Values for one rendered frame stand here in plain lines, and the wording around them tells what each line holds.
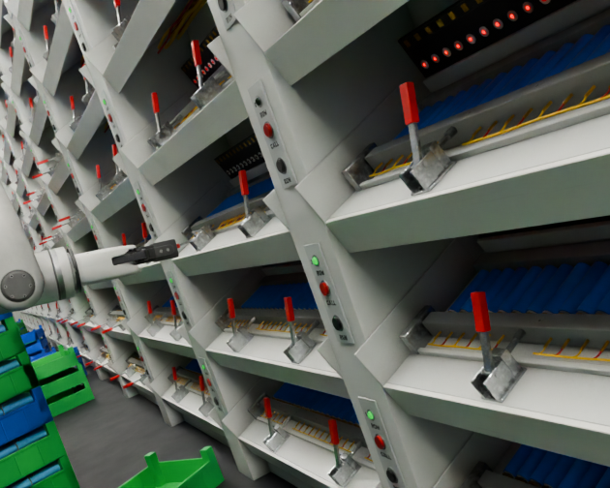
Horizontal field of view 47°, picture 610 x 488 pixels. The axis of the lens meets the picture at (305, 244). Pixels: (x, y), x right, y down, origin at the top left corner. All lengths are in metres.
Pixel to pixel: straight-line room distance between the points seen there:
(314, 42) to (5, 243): 0.58
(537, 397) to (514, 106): 0.24
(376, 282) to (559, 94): 0.33
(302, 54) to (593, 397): 0.41
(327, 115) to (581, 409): 0.41
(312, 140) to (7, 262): 0.51
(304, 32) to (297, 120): 0.11
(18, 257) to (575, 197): 0.81
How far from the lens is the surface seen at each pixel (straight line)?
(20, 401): 1.63
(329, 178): 0.77
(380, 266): 0.79
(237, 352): 1.26
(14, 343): 1.62
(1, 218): 1.11
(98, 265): 1.17
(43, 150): 2.85
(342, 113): 0.80
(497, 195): 0.54
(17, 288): 1.09
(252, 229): 0.99
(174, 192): 1.44
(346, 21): 0.65
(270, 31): 0.79
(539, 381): 0.64
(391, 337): 0.80
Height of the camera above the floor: 0.52
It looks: 4 degrees down
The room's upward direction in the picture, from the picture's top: 20 degrees counter-clockwise
